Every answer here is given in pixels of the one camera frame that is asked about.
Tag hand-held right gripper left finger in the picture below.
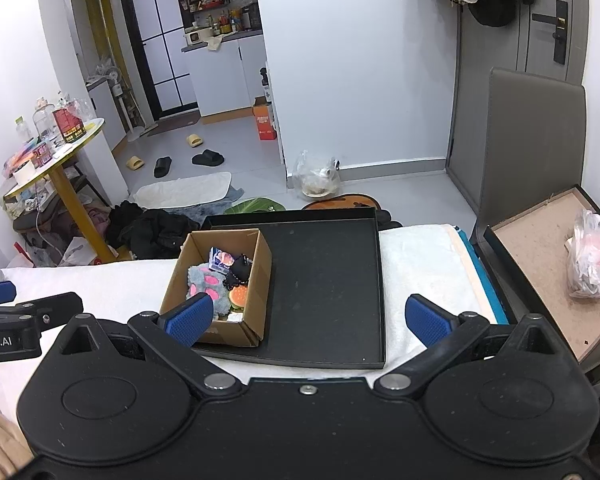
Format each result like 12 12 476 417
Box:
60 292 243 394

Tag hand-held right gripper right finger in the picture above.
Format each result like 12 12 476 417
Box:
374 294 581 394

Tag grey pink fluffy paw toy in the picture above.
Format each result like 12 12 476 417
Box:
187 264 232 319

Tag burger plush toy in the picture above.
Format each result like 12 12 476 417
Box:
228 284 251 312

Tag brown cardboard box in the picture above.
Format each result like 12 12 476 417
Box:
160 228 274 349

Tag blue snack packet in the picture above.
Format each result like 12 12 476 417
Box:
209 247 234 274

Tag black beaded item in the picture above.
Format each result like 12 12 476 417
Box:
224 255 254 287

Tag black tray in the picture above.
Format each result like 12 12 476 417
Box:
195 207 387 370

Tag white red plastic bag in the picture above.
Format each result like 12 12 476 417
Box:
56 236 99 267

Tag blue mat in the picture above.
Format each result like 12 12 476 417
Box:
457 230 512 327

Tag pile of black clothes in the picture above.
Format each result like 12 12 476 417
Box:
104 200 202 262

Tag pink clothes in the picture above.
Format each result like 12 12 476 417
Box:
87 207 114 232

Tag black cloth item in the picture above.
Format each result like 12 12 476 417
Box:
352 202 405 230

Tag blue-grey shaggy rug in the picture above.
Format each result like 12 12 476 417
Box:
179 187 245 222

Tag yellow round table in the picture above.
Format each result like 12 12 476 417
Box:
2 117 120 264

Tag white tape roll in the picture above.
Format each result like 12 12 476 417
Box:
12 160 37 187

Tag white floor mat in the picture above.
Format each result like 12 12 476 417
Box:
133 171 233 209

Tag green leaf floor mat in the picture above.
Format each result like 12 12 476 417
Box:
223 197 287 216

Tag orange floor mat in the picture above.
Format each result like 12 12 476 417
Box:
300 193 382 212

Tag clear plastic jar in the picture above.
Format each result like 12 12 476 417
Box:
32 97 54 142

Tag clear plastic bag with bowl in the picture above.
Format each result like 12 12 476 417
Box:
292 149 342 199

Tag pink white plastic bag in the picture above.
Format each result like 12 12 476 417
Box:
566 207 600 300

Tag red box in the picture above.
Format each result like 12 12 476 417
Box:
52 107 84 144

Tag dark door mat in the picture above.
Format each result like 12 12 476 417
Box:
146 112 201 137

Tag small white cabinet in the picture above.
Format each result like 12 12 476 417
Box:
85 79 132 155

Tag orange cardboard box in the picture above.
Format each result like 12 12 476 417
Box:
252 97 277 141

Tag white standing fan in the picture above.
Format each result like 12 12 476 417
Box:
104 57 147 142

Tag white kitchen cabinet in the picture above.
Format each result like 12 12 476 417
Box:
181 30 269 124

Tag grey door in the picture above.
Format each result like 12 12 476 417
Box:
446 0 590 213

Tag black framed glass door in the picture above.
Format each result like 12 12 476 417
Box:
115 0 202 124

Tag white countertop appliance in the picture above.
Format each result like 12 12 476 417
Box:
183 27 216 49

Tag group of countertop bottles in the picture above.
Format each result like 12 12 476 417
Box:
205 4 262 37

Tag black door lock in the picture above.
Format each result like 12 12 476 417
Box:
532 0 569 65

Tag brown backed picture frame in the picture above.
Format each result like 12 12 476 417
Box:
483 185 600 367

